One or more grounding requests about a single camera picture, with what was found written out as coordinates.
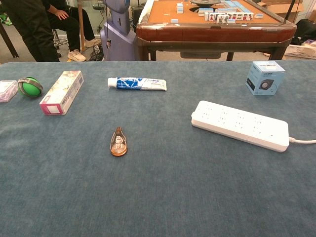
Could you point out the purple robot base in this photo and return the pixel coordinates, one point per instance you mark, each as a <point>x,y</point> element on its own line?
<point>118,37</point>

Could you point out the white power strip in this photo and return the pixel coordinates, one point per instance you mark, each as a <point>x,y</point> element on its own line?
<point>237,123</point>

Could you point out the blue white toothpaste tube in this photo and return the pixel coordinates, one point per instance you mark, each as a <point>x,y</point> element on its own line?
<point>138,83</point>

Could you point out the orange correction tape dispenser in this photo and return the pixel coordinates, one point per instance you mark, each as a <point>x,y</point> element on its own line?
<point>119,142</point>

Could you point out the blue table cloth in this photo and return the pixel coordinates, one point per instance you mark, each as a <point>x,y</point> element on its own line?
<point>158,172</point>

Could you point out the pink white long carton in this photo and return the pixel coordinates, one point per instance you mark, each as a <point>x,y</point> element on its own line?
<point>63,92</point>

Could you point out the brown mahjong table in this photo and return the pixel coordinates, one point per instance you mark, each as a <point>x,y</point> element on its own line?
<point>212,32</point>

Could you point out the light blue speaker box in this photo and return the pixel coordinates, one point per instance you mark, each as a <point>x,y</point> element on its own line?
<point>264,78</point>

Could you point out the row of mahjong tiles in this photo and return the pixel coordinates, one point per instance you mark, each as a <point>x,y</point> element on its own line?
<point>228,16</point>

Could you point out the metal stool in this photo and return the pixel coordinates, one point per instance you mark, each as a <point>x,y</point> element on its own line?
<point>59,39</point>

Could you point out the seated person in black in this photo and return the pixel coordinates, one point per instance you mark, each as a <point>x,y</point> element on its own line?
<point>69,22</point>

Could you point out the green ball with grey band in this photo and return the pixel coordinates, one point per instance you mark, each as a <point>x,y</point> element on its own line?
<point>30,87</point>

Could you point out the clear plastic case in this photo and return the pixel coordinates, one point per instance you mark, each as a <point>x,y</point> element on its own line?
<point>7,90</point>

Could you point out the white plastic basket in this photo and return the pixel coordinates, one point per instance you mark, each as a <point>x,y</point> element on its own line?
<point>301,51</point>

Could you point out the standing person in black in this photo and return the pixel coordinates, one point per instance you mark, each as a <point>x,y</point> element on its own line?
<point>27,27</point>

